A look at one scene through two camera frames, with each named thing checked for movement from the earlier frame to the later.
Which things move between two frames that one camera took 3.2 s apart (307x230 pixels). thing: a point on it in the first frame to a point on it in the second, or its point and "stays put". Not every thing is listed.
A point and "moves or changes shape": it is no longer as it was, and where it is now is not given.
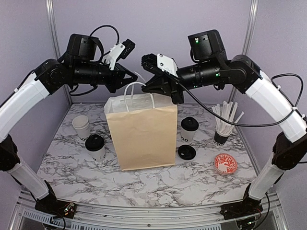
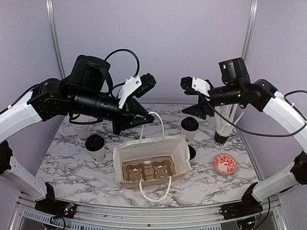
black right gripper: x=159 y=84 to x=200 y=109
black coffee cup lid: x=189 y=123 stays put
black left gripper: x=116 y=82 to x=128 y=119
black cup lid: x=94 y=143 stays put
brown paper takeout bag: x=144 y=128 moves or changes shape
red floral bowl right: x=225 y=164 stays put
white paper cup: x=99 y=155 stays put
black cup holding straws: x=219 y=140 stays put
